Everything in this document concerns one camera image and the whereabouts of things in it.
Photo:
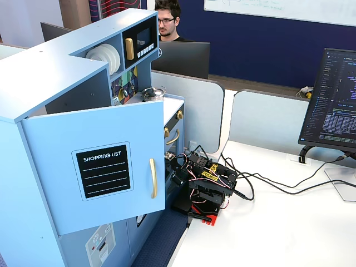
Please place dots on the gold stove knob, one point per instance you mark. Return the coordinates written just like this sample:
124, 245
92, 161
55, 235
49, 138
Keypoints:
179, 114
166, 131

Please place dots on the white power socket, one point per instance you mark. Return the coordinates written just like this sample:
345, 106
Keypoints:
193, 145

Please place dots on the blue shopping list door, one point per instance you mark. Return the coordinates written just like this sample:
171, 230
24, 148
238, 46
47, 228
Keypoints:
111, 130

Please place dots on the monitor showing code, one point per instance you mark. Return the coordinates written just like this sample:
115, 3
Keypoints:
331, 100

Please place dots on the dark monitor with thin edge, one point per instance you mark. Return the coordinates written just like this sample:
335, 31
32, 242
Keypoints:
53, 31

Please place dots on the grey desk divider panel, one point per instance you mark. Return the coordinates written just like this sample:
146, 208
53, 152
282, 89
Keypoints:
267, 119
194, 111

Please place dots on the man with glasses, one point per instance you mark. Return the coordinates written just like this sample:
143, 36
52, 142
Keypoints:
167, 22

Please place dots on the white toy plate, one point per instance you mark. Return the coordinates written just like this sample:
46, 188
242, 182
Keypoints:
115, 59
103, 51
93, 55

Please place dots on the black toy microwave door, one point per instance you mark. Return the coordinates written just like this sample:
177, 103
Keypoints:
144, 36

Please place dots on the black monitor back side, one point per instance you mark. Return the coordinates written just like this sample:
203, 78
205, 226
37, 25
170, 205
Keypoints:
183, 59

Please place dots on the red and black robot base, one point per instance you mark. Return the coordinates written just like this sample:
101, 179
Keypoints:
208, 212

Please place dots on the red striped banner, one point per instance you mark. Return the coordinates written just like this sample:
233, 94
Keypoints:
116, 7

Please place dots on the blue toy kitchen cabinet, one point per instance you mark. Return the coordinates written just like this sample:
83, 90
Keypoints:
55, 72

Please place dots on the metal toy pot with lid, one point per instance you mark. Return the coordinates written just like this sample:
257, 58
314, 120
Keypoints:
153, 93

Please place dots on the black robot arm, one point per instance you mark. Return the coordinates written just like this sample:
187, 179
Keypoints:
214, 178

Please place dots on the dark toy faucet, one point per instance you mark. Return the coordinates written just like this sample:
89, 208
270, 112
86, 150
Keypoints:
128, 90

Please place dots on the silver monitor stand base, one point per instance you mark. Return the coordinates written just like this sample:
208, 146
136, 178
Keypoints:
340, 183

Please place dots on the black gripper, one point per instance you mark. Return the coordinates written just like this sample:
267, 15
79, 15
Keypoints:
176, 177

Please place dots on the small wrist camera board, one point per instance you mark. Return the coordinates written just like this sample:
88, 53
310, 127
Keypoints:
170, 156

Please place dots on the white whiteboard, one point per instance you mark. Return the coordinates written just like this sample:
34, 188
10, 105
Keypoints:
278, 9

